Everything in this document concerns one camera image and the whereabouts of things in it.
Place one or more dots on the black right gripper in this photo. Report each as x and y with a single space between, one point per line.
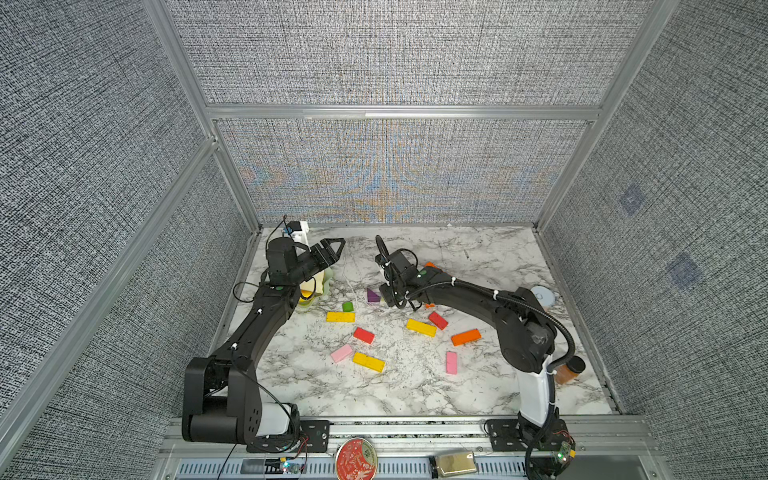
387 298

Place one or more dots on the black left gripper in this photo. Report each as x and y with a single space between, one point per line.
329 257

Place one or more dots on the purple triangle block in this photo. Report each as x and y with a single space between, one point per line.
372 296

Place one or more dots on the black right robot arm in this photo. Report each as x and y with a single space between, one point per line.
531 340

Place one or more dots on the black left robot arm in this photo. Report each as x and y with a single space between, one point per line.
222 401

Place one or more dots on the green wavy plate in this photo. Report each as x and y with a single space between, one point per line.
328 279

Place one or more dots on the yellow block centre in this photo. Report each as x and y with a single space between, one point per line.
421 328

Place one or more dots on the yellow block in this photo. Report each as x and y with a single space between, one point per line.
421 328
341 317
369 362

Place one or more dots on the toy bread slice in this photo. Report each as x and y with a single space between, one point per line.
316 283

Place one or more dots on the red block right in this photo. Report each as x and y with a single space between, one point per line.
437 320

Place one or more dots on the red block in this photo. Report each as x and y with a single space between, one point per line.
364 335
437 320

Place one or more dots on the red block left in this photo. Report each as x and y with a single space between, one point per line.
364 335

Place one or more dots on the yellow block left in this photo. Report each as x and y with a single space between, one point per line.
341 317

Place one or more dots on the yellow block near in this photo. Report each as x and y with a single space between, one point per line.
369 362

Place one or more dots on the pink block right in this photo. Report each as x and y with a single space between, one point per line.
451 363

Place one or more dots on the pink block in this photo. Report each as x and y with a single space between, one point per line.
451 363
342 353

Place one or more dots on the pink block left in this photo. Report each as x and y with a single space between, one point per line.
342 353

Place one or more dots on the white lidded cup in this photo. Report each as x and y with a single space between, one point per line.
545 297

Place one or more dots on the red round tin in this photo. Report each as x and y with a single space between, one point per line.
356 459

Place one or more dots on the amber jar black lid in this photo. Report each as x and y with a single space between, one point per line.
569 370

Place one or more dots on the gold metal box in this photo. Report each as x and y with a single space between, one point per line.
452 464

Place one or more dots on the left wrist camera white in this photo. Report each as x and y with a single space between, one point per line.
298 231

